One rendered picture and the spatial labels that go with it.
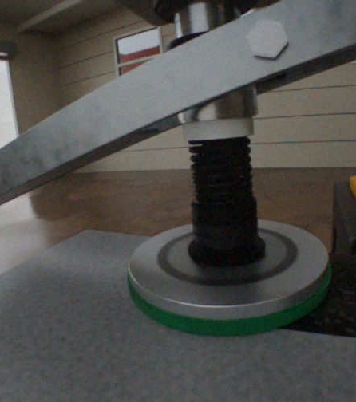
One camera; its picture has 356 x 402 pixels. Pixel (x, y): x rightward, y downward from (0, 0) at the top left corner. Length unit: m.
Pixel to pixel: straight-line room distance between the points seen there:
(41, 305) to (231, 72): 0.29
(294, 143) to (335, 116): 0.91
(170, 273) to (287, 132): 5.90
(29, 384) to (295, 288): 0.22
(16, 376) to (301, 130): 6.02
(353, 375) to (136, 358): 0.15
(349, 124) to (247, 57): 5.88
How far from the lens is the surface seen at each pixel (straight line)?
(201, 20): 0.29
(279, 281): 0.27
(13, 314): 0.35
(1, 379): 0.27
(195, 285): 0.27
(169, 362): 0.24
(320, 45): 0.24
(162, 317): 0.27
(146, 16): 0.40
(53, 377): 0.25
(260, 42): 0.23
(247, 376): 0.22
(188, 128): 0.28
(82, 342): 0.27
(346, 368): 0.24
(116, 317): 0.29
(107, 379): 0.24
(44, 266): 0.44
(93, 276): 0.38
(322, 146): 6.12
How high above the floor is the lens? 1.01
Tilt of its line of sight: 14 degrees down
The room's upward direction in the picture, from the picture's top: 6 degrees counter-clockwise
